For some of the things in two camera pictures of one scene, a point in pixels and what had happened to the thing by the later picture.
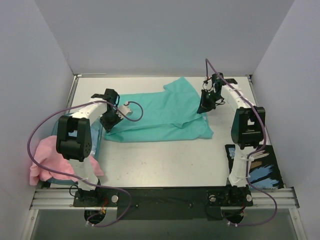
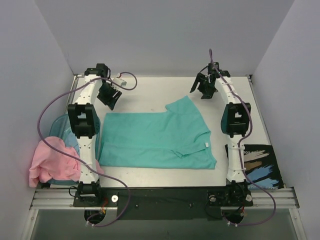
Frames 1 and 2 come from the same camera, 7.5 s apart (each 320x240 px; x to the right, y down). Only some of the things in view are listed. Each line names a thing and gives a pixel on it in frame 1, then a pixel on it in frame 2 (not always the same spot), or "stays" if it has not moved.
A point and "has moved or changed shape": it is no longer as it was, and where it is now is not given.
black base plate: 165,203 stays
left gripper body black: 110,120 to 110,93
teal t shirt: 171,114 has moved or changed shape
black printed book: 265,173 stays
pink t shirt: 47,154 stays
